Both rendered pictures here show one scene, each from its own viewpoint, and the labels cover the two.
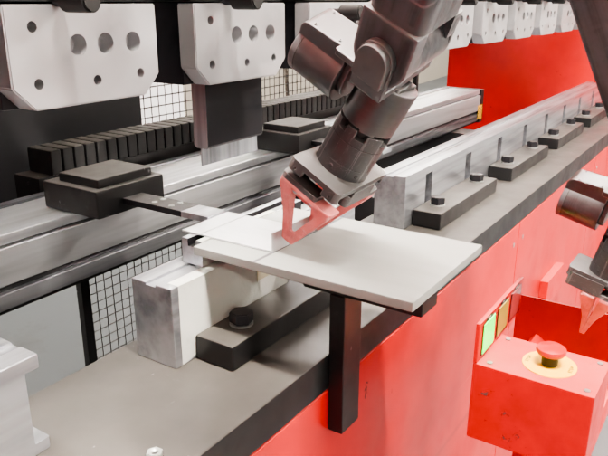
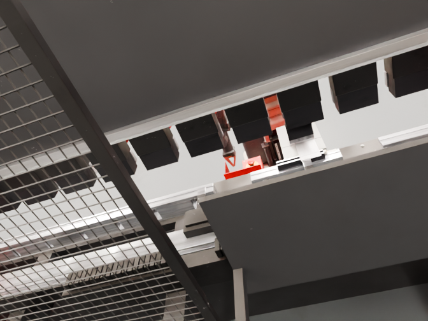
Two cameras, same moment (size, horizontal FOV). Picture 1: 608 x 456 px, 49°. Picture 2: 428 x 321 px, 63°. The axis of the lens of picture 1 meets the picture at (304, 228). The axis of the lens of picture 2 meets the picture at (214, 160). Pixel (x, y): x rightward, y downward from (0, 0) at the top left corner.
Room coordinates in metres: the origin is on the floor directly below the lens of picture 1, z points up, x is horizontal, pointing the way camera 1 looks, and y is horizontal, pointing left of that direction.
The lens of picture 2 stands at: (1.51, 1.05, 1.93)
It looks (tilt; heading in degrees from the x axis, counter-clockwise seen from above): 33 degrees down; 250
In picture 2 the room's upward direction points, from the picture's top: 24 degrees counter-clockwise
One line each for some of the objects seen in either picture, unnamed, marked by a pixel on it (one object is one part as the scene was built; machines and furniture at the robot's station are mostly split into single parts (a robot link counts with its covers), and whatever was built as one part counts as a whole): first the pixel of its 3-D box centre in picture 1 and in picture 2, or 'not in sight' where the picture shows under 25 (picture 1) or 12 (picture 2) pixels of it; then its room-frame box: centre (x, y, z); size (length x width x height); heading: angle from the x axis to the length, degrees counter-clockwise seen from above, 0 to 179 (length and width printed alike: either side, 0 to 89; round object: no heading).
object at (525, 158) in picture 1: (519, 160); not in sight; (1.58, -0.52, 0.89); 0.30 x 0.05 x 0.03; 146
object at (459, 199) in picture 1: (457, 200); not in sight; (1.25, -0.30, 0.89); 0.30 x 0.05 x 0.03; 146
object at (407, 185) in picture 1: (527, 128); (60, 235); (1.83, -0.61, 0.92); 1.68 x 0.06 x 0.10; 146
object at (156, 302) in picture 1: (261, 267); (296, 172); (0.82, 0.06, 0.92); 0.39 x 0.06 x 0.10; 146
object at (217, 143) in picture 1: (229, 117); (299, 130); (0.78, 0.09, 1.13); 0.10 x 0.02 x 0.10; 146
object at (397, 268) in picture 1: (337, 250); (299, 137); (0.70, -0.04, 1.00); 0.26 x 0.18 x 0.01; 56
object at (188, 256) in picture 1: (246, 228); (300, 160); (0.80, 0.07, 0.99); 0.20 x 0.03 x 0.03; 146
